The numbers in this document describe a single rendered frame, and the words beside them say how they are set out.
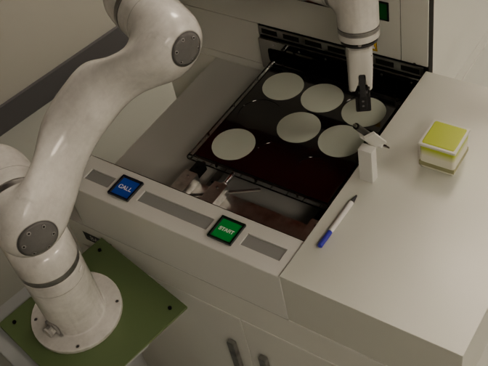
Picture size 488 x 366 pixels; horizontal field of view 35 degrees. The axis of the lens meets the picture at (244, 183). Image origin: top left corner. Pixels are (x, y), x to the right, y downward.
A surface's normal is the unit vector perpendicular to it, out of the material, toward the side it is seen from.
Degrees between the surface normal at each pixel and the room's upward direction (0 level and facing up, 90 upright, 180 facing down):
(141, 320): 2
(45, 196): 68
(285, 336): 90
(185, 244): 90
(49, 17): 90
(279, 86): 0
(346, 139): 0
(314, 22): 90
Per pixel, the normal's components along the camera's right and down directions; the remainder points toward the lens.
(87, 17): 0.71, 0.43
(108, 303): -0.14, -0.65
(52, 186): 0.64, 0.07
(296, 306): -0.54, 0.67
